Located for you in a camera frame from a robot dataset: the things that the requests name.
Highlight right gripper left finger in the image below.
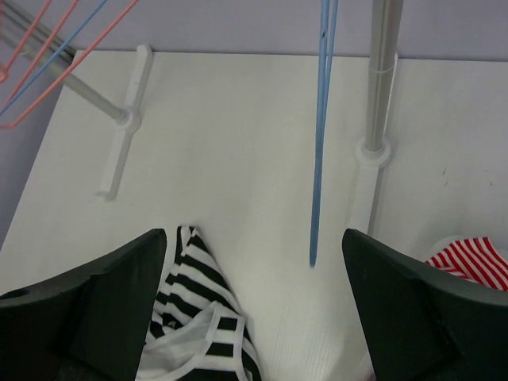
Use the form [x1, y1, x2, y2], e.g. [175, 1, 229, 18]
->
[1, 229, 167, 380]

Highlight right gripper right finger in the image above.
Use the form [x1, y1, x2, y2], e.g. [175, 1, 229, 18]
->
[342, 229, 507, 380]

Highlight pink wire hanger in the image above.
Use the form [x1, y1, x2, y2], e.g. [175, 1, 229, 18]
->
[1, 1, 137, 130]
[1, 1, 79, 104]

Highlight blue wire hanger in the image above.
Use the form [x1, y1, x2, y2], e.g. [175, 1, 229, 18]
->
[0, 0, 108, 118]
[309, 0, 340, 267]

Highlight white metal clothes rack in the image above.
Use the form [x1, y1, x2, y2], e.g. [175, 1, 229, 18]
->
[0, 0, 404, 239]

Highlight red striped tank top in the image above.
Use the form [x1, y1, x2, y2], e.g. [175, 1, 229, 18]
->
[425, 236, 507, 291]

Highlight black white striped tank top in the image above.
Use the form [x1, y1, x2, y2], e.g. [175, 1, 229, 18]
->
[136, 225, 263, 380]

